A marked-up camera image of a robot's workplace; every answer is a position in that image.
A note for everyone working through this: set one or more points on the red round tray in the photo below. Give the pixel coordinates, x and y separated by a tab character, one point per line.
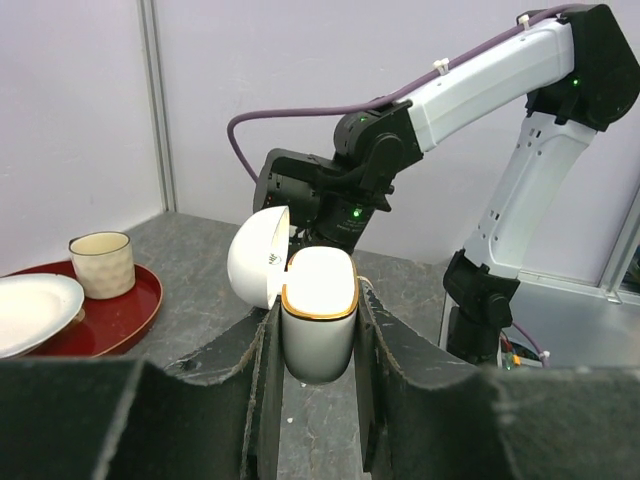
109	327

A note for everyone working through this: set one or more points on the white charging case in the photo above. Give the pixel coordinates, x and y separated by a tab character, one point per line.
315	290

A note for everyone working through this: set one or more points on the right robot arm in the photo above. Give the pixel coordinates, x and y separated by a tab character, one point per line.
576	67

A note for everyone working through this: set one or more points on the cream ceramic cup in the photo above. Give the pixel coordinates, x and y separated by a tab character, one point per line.
103	264

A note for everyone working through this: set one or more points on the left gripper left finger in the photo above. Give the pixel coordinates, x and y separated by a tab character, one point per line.
213	414

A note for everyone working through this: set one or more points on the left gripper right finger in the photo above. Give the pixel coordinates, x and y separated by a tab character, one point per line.
425	414

